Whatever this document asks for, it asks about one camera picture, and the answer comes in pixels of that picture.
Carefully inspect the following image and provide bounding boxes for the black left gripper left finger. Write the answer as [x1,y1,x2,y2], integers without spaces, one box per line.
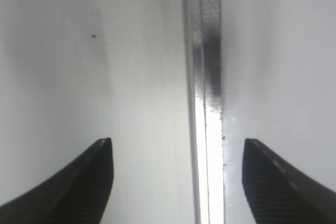
[1,138,114,223]

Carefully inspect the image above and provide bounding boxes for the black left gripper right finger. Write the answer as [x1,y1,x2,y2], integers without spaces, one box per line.
[242,138,335,223]

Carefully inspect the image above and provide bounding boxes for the white magnetic whiteboard grey frame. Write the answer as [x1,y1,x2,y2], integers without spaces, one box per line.
[183,0,335,223]

